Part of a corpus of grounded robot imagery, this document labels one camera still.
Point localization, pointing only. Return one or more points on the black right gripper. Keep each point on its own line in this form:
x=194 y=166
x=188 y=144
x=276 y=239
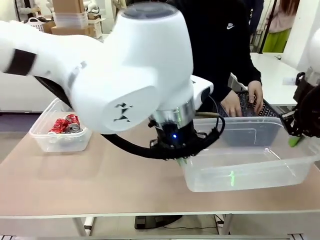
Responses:
x=310 y=112

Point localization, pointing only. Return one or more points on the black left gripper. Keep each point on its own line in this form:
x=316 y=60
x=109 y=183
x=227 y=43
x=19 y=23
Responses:
x=172 y=135

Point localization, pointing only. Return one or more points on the black perforated plastic crate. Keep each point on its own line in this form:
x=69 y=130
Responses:
x=270 y=111

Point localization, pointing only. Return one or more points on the clear plastic bin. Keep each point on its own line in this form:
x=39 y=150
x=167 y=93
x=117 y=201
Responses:
x=250 y=175
x=62 y=142

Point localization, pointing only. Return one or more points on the crushed red soda can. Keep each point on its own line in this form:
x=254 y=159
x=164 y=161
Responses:
x=73 y=118
x=58 y=126
x=74 y=128

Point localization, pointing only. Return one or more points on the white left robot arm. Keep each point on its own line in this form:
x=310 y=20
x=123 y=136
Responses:
x=125 y=70

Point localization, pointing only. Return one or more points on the person's right forearm black sleeve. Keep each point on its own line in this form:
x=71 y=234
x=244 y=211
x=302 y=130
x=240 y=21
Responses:
x=225 y=90

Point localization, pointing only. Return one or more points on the person's left forearm black sleeve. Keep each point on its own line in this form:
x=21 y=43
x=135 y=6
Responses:
x=250 y=70

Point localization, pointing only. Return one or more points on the white slotted plastic basket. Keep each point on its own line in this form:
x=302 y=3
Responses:
x=36 y=23

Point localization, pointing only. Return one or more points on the person's left hand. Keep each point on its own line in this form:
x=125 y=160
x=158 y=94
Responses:
x=256 y=92

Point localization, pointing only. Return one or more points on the person's right hand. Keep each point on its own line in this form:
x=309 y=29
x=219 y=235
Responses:
x=232 y=107

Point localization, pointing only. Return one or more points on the black base under table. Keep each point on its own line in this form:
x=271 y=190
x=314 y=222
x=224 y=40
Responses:
x=155 y=222

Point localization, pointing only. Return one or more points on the white table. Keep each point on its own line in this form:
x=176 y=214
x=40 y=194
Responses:
x=272 y=75

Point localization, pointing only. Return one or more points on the white power strip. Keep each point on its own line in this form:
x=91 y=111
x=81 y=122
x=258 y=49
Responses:
x=220 y=221

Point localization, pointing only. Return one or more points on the white table leg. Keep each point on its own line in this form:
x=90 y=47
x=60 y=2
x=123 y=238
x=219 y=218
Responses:
x=87 y=226
x=226 y=225

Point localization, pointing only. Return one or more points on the small object on white table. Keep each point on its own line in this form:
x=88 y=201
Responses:
x=278 y=56

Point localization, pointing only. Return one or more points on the person in pink and lime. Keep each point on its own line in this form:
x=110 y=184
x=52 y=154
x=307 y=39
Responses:
x=278 y=27

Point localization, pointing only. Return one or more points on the black stand pole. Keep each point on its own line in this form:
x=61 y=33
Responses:
x=268 y=22

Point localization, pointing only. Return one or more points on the person in navy top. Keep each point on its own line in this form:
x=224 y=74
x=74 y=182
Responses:
x=255 y=20

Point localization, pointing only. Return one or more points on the person in black top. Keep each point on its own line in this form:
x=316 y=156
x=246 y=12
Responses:
x=215 y=37

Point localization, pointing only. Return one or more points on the flat cardboard box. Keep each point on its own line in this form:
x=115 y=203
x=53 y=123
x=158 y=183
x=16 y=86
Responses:
x=75 y=30

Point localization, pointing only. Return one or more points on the stack of clear plastic tubs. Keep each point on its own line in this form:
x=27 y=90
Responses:
x=71 y=20

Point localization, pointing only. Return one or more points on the tall cardboard box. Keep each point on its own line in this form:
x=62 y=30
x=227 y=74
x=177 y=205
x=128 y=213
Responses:
x=67 y=5

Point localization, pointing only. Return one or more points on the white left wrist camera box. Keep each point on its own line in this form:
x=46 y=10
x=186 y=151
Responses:
x=202 y=90

